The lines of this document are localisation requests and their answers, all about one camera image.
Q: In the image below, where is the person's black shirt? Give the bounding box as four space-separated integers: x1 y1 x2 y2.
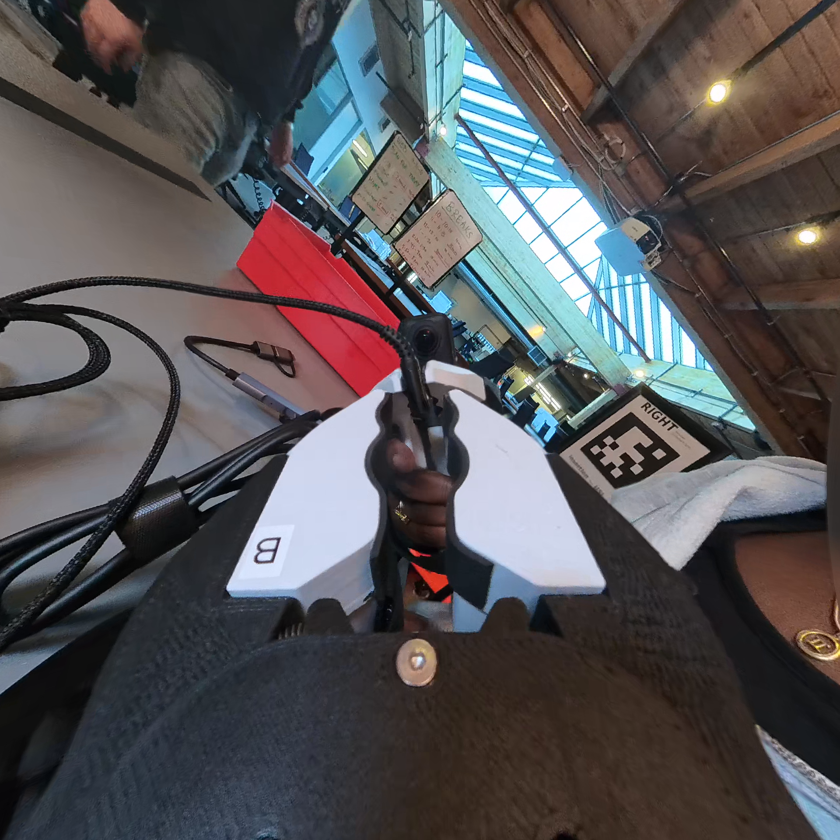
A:
682 508 840 788

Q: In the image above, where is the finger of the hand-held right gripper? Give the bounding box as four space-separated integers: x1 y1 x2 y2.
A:
423 363 488 406

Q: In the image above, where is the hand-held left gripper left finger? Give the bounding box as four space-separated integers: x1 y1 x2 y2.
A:
226 387 404 631

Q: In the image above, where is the grey usb hub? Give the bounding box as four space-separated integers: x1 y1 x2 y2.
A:
231 369 309 422

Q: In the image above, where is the black braided usb-c cable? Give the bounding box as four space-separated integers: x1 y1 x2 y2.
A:
0 277 439 651

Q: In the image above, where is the glass skylight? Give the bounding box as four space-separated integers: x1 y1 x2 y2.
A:
453 39 756 431

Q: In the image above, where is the white ceiling projector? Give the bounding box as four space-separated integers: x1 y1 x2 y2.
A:
594 213 669 277

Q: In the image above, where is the person's right hand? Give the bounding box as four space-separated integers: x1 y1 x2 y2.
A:
384 438 455 553

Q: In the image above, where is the small handwritten whiteboard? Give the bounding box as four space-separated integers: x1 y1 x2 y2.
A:
350 130 432 236

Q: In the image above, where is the bundled black cable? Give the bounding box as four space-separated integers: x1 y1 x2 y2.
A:
0 408 324 631

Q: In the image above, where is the silver hub cable connector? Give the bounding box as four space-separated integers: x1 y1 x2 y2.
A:
255 340 298 379

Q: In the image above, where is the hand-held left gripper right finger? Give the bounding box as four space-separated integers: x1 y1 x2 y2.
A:
446 392 606 608

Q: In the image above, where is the large handwritten whiteboard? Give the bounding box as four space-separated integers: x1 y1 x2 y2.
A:
392 189 484 290

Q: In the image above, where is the gold pendant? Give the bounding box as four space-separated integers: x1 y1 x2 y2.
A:
794 626 840 662

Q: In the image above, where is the red plastic bin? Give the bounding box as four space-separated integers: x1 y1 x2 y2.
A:
236 200 403 398

